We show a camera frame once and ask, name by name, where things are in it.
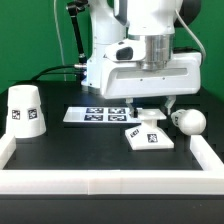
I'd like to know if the white cable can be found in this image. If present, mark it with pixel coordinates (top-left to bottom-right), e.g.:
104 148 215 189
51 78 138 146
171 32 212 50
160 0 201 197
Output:
53 0 68 82

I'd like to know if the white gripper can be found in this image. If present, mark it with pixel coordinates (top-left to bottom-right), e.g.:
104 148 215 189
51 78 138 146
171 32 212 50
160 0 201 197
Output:
100 41 201 118

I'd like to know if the white U-shaped fence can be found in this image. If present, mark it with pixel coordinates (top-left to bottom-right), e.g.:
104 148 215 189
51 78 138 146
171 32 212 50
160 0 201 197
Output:
0 135 224 195

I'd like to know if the white lamp shade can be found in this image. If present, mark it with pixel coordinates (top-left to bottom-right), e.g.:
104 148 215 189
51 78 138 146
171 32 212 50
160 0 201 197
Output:
6 85 46 139

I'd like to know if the white lamp base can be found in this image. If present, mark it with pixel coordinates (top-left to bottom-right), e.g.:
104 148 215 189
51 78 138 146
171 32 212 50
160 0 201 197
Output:
125 109 174 150

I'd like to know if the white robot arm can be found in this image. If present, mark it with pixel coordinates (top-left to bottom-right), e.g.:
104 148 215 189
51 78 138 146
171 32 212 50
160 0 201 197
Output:
82 0 205 108

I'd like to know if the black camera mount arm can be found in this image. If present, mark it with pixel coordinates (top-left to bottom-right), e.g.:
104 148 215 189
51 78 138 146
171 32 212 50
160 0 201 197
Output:
65 0 90 65

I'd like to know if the black cable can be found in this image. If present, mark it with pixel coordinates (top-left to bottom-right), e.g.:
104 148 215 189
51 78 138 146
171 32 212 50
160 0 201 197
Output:
30 63 88 83

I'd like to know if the white marker board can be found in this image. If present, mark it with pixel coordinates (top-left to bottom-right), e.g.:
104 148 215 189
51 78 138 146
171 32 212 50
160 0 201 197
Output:
63 107 140 124

